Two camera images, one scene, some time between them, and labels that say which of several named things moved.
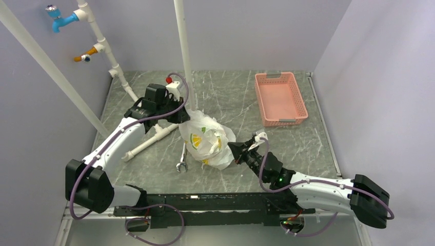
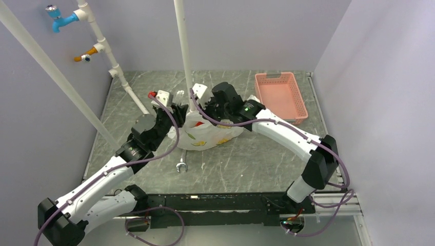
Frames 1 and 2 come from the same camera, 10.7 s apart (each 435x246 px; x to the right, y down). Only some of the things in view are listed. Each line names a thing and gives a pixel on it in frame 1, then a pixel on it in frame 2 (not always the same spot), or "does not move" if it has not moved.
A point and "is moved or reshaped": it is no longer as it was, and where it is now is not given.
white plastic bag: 207,140 is moved or reshaped
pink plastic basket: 280,100 does not move
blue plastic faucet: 55,13 does not move
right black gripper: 236,148 -> 211,100
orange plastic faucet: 85,57 does not move
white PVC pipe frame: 10,16 does not move
